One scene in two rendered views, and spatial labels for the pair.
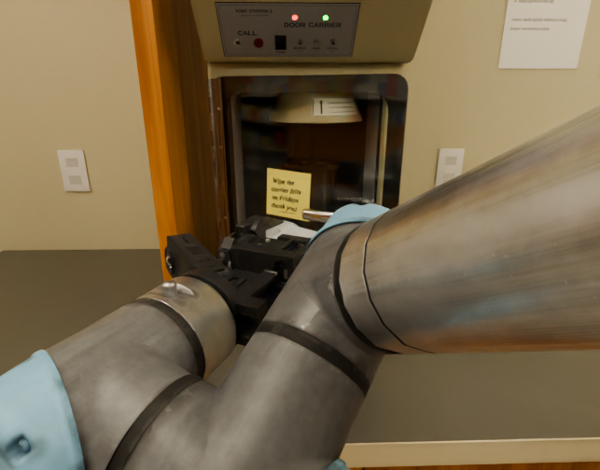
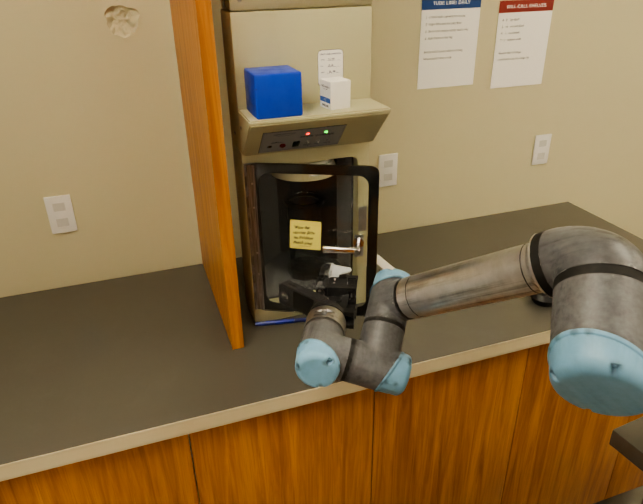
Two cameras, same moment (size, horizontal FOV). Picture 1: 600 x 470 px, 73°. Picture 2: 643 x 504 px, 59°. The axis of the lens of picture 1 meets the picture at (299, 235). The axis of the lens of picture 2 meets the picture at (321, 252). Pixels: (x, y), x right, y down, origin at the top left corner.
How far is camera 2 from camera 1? 0.80 m
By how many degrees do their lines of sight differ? 17
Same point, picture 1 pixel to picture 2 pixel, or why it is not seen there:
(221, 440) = (374, 350)
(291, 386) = (388, 333)
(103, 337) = (323, 331)
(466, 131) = (397, 139)
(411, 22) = (374, 127)
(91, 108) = (76, 156)
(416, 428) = not seen: hidden behind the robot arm
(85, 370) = (328, 341)
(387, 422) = not seen: hidden behind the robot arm
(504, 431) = (445, 352)
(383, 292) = (413, 303)
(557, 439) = (471, 350)
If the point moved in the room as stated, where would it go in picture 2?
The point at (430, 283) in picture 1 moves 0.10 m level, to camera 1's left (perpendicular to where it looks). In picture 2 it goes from (426, 301) to (369, 312)
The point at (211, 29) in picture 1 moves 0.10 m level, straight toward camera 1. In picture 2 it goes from (255, 143) to (274, 155)
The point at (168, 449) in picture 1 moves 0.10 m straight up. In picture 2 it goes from (361, 355) to (362, 304)
